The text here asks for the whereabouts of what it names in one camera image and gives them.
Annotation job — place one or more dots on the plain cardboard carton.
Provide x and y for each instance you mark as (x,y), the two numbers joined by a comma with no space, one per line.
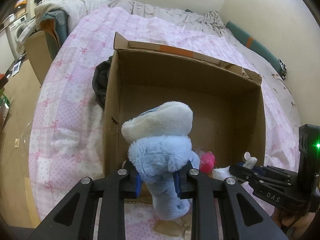
(37,52)

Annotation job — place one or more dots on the light blue plush toy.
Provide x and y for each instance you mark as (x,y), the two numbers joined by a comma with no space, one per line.
(155,155)

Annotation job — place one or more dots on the person's right hand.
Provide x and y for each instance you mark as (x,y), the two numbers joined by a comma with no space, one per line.
(305,223)

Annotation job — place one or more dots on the teal and orange cloth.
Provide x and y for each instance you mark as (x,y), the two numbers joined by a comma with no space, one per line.
(53,27)

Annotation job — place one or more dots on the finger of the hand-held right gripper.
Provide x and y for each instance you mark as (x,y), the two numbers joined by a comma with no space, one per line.
(241,173)
(275,171)

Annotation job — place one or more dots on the black white patterned cloth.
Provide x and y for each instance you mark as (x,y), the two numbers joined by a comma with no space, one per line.
(282,68)

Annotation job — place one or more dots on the white washing machine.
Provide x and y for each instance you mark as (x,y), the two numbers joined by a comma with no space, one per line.
(18,31)

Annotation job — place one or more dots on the brown cardboard box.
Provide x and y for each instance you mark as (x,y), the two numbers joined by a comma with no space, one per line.
(200,105)

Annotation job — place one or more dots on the white quilted duvet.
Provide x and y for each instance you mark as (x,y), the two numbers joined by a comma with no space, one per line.
(75,3)

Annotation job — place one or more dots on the printed paper sheet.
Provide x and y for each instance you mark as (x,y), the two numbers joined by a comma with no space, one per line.
(15,70)

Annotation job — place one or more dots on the teal pillow with orange stripe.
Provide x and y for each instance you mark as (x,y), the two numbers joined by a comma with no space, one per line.
(250,40)

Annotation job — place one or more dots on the dark grey cloth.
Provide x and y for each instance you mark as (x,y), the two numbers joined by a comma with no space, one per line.
(100,80)

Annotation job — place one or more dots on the white wrapper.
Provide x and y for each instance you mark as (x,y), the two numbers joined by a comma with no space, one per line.
(250,162)

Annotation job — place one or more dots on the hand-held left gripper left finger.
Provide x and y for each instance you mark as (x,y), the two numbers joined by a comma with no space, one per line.
(138,184)

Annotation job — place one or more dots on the beige translucent pad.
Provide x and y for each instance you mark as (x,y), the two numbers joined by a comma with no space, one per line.
(170,228)

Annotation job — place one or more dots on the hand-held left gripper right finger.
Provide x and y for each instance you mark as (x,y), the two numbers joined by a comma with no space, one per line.
(176,182)

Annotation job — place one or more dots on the pink plush toy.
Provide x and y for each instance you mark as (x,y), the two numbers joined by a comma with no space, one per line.
(207,162)

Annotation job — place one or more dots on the white cloth piece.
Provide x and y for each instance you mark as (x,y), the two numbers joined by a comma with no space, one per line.
(221,173)

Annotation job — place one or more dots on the pink bow print blanket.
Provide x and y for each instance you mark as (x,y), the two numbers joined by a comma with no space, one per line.
(70,92)

